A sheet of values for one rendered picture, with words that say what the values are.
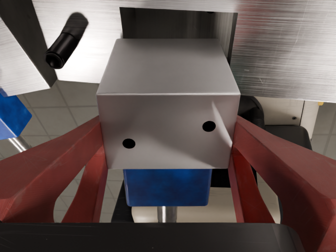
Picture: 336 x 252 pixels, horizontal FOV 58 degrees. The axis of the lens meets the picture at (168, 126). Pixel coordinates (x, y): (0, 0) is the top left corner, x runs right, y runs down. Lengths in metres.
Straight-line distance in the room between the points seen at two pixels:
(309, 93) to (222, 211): 0.32
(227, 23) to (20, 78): 0.16
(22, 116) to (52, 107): 1.31
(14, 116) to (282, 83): 0.21
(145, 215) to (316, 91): 0.36
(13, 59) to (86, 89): 1.19
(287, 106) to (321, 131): 0.53
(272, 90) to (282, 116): 0.85
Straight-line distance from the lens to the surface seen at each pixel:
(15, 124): 0.28
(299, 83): 0.17
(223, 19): 0.17
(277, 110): 1.00
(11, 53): 0.24
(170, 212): 0.18
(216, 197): 0.47
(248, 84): 0.16
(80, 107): 1.52
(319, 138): 1.53
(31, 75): 0.24
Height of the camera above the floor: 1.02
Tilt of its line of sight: 44 degrees down
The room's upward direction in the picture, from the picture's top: 168 degrees counter-clockwise
